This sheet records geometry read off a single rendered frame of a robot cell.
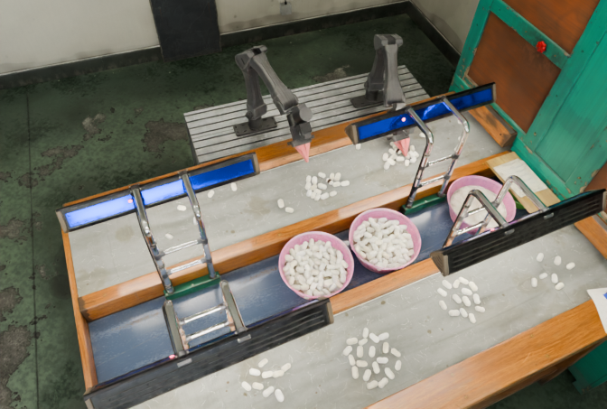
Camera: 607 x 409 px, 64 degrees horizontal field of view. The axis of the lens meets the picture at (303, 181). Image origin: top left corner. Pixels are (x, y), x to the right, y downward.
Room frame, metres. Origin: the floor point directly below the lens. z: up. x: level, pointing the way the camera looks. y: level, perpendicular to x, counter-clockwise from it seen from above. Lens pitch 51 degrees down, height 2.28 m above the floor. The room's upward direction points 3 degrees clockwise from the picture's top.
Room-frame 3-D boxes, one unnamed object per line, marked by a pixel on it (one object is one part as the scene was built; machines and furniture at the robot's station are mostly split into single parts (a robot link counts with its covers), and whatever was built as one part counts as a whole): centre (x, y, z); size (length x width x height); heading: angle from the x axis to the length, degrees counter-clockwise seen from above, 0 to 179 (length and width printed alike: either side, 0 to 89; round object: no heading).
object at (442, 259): (0.85, -0.68, 1.08); 0.62 x 0.08 x 0.07; 116
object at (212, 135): (1.51, -0.13, 0.65); 1.20 x 0.90 x 0.04; 113
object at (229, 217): (1.22, -0.01, 0.73); 1.81 x 0.30 x 0.02; 116
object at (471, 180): (1.18, -0.71, 0.72); 0.27 x 0.27 x 0.10
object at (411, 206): (1.28, -0.46, 0.90); 0.20 x 0.19 x 0.45; 116
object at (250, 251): (1.06, -0.09, 0.71); 1.81 x 0.05 x 0.11; 116
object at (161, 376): (0.43, 0.19, 1.08); 0.62 x 0.08 x 0.07; 116
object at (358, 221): (0.99, -0.31, 0.72); 0.27 x 0.27 x 0.10
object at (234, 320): (0.50, 0.23, 0.90); 0.20 x 0.19 x 0.45; 116
